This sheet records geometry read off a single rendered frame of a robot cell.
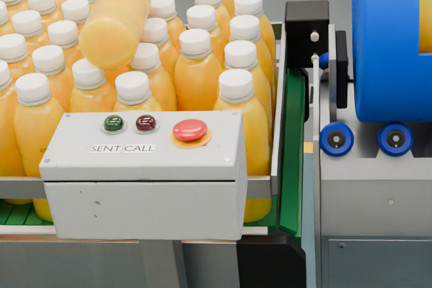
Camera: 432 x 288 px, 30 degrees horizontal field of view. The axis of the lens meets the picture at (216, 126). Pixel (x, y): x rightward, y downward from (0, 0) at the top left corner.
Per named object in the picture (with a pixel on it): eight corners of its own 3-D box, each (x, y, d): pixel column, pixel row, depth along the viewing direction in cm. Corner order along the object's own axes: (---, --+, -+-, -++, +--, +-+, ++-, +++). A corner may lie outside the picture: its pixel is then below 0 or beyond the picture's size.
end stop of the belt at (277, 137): (278, 195, 98) (276, 175, 96) (271, 195, 98) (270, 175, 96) (287, 39, 131) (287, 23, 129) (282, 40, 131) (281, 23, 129)
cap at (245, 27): (258, 40, 104) (256, 27, 103) (227, 40, 105) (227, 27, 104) (261, 26, 107) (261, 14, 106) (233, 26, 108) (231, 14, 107)
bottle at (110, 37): (126, 15, 93) (148, -44, 108) (69, 26, 94) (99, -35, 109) (143, 67, 97) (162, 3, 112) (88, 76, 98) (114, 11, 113)
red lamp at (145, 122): (155, 132, 84) (153, 123, 84) (134, 133, 85) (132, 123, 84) (158, 121, 86) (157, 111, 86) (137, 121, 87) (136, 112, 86)
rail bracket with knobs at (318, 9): (330, 81, 129) (329, 23, 123) (285, 82, 130) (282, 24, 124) (329, 51, 137) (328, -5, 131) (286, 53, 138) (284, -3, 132)
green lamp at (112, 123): (122, 133, 85) (120, 123, 84) (101, 133, 85) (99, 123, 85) (126, 121, 87) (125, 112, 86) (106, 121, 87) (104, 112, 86)
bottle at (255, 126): (249, 184, 108) (240, 67, 98) (283, 208, 104) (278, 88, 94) (207, 206, 105) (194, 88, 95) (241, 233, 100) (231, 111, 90)
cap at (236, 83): (238, 77, 97) (238, 64, 96) (260, 89, 94) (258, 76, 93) (213, 89, 95) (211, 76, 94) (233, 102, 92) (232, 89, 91)
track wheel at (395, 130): (413, 120, 102) (412, 121, 104) (377, 121, 103) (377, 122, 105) (414, 155, 102) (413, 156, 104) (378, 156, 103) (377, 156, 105)
